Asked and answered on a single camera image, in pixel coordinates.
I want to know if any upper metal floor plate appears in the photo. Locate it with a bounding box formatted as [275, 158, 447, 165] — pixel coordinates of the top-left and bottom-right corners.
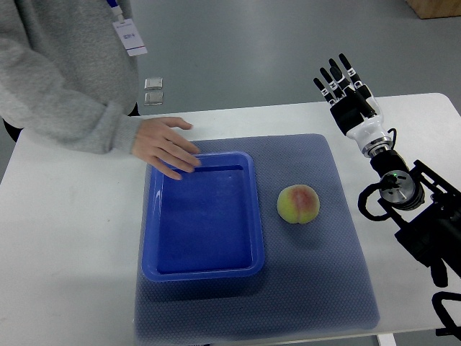
[144, 77, 163, 90]

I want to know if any white id badge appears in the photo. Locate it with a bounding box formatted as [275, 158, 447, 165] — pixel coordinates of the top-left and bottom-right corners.
[112, 18, 148, 57]

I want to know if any grey sweater forearm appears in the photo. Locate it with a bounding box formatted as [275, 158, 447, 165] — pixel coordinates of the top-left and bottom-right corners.
[1, 38, 141, 154]

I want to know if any metal floor plate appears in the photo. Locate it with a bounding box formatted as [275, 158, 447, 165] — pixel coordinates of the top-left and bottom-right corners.
[144, 77, 163, 90]
[144, 90, 164, 106]

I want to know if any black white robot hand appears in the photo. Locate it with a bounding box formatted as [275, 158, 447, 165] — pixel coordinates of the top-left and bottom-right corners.
[313, 53, 395, 158]

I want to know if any grey sweater torso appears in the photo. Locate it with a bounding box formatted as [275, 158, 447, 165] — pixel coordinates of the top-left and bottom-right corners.
[0, 0, 140, 117]

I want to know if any blue plastic tray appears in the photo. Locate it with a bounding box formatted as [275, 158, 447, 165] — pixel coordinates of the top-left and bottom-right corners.
[140, 151, 265, 283]

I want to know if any lower metal floor plate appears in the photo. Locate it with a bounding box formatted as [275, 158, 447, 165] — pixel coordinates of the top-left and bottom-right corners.
[144, 90, 164, 106]

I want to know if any yellow red peach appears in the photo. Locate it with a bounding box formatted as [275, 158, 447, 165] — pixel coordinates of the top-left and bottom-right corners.
[277, 185, 320, 224]

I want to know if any blue mesh mat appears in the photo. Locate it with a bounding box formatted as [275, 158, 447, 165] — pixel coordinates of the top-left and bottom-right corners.
[134, 134, 380, 345]

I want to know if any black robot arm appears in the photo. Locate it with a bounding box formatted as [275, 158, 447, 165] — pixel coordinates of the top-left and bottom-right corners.
[358, 137, 460, 288]

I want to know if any wooden box corner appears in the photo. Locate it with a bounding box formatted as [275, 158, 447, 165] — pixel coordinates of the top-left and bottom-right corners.
[406, 0, 460, 19]

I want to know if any black cable loop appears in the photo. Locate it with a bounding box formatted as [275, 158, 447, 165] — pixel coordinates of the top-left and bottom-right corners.
[431, 290, 461, 340]

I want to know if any person's bare hand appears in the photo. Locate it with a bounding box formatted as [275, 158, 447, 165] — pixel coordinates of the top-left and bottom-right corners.
[131, 117, 201, 180]

